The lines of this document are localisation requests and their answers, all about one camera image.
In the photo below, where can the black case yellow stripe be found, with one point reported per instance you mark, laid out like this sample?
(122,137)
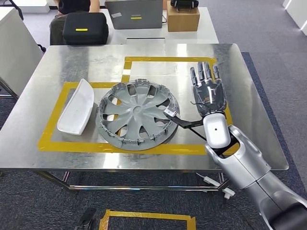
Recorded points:
(85,33)

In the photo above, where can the grey laptop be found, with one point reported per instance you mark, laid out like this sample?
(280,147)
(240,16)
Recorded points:
(134,14)

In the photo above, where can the yellow bench tape outline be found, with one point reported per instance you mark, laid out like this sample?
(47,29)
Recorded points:
(119,147)

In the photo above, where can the white plastic mirror cover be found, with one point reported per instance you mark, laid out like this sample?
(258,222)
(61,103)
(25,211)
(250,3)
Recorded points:
(76,109)

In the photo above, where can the person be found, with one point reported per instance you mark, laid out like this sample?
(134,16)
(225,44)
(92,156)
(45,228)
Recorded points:
(62,22)

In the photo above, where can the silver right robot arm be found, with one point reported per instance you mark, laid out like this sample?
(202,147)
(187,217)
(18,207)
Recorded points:
(252,165)

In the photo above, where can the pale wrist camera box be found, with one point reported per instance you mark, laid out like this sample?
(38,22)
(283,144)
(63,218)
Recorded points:
(170,111)

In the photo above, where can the cardboard box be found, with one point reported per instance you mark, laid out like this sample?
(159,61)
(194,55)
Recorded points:
(183,20)

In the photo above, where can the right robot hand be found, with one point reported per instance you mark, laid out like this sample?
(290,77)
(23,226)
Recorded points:
(209,95)

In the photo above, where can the yellow floor tape square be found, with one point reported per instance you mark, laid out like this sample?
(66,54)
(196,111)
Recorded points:
(144,216)

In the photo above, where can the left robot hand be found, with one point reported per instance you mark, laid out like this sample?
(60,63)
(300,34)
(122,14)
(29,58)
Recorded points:
(86,219)

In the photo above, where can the white desk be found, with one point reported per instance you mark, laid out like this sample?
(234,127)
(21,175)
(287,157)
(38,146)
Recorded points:
(191,36)

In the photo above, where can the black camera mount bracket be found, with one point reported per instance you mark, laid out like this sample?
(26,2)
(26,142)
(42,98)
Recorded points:
(187,122)

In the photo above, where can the steel workbench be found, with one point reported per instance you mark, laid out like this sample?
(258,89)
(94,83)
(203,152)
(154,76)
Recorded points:
(72,63)

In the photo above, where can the grey plastic wheel hubcap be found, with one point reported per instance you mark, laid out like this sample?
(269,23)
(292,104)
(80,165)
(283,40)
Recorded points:
(136,114)

